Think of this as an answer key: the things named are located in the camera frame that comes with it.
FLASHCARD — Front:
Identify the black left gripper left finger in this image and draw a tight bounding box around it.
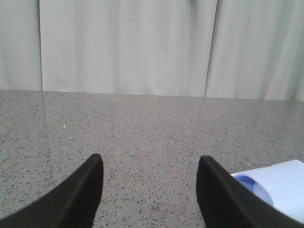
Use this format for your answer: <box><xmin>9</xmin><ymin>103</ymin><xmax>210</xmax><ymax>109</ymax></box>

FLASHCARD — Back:
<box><xmin>0</xmin><ymin>154</ymin><xmax>103</xmax><ymax>228</ymax></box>

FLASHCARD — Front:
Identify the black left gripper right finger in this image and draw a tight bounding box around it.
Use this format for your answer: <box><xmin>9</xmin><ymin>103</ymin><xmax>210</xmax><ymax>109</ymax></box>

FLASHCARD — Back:
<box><xmin>196</xmin><ymin>155</ymin><xmax>304</xmax><ymax>228</ymax></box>

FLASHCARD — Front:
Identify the light blue slipper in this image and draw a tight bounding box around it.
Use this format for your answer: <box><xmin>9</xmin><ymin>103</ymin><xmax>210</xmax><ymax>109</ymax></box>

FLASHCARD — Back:
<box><xmin>231</xmin><ymin>160</ymin><xmax>304</xmax><ymax>223</ymax></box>

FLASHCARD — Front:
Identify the white pleated curtain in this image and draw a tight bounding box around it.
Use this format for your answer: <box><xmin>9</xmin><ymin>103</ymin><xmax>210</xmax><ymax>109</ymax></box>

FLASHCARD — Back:
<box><xmin>0</xmin><ymin>0</ymin><xmax>304</xmax><ymax>101</ymax></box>

